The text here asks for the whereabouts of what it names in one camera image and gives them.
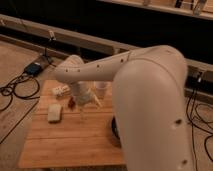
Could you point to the wooden table board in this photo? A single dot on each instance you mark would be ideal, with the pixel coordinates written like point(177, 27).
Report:
point(71, 142)

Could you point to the white sponge block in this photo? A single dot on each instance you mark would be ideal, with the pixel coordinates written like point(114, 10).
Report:
point(54, 113)

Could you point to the black round bowl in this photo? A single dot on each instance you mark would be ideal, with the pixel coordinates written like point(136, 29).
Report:
point(114, 128)

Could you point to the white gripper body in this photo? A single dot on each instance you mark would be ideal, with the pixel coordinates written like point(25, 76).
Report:
point(81, 93)

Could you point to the white dice block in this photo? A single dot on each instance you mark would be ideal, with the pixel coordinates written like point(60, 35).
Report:
point(60, 91)

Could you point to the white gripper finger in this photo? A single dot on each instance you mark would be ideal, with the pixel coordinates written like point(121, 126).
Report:
point(81, 109)
point(96, 101)

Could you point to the black power adapter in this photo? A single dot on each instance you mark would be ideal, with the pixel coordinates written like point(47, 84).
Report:
point(33, 69)

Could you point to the white plastic cup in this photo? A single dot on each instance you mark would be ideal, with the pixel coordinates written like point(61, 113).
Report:
point(101, 89)

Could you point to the small red object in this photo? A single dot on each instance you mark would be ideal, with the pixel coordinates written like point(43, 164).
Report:
point(71, 103)

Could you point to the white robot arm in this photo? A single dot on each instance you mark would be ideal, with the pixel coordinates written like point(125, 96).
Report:
point(148, 102)

